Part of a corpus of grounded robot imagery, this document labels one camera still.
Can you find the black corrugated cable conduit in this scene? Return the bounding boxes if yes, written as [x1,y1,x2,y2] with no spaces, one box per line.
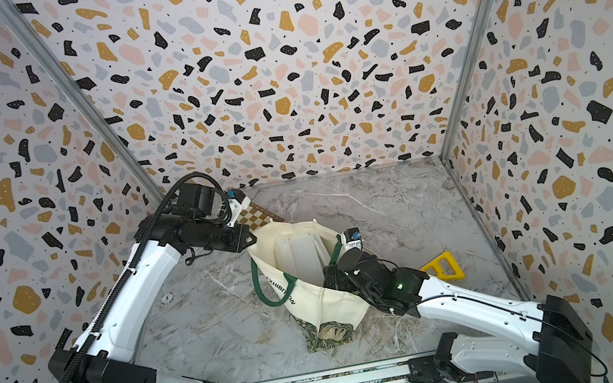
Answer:
[0,167,261,383]

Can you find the wooden chess board box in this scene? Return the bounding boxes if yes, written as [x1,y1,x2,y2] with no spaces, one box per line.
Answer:
[236,203,285,231]

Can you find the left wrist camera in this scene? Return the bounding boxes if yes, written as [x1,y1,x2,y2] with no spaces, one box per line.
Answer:
[226,189,251,228]

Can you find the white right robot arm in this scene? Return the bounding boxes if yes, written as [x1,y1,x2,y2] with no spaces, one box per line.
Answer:
[324,248,597,383]

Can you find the yellow triangular plastic piece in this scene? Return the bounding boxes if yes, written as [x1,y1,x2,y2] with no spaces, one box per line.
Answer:
[421,250,466,282]

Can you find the aluminium corner post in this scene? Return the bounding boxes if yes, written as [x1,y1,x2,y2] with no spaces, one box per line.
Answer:
[0,0,162,204]
[440,0,495,162]

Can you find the aluminium corner post right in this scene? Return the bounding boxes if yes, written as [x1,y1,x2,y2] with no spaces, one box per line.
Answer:
[440,0,495,162]

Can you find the aluminium corner post left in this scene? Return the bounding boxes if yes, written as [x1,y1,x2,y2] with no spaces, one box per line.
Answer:
[0,0,162,204]

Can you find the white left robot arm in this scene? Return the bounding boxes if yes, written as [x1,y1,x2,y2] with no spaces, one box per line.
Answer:
[49,213,257,383]

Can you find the cream canvas tote bag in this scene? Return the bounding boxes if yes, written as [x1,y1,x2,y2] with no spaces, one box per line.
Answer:
[247,221,370,353]

